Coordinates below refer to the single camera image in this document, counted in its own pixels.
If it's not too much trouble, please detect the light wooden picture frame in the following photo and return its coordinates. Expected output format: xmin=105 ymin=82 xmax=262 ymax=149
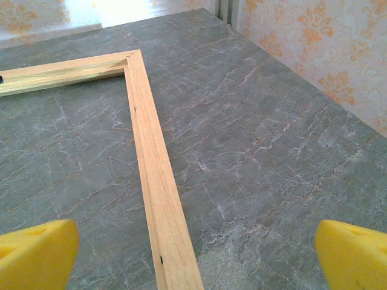
xmin=0 ymin=49 xmax=204 ymax=290

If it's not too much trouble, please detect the aluminium corner post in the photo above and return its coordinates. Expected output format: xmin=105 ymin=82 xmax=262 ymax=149
xmin=216 ymin=0 xmax=239 ymax=25

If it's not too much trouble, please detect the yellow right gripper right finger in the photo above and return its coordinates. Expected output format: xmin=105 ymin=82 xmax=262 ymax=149
xmin=314 ymin=219 xmax=387 ymax=290

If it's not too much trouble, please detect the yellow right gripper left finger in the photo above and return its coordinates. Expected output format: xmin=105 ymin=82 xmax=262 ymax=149
xmin=0 ymin=219 xmax=80 ymax=290

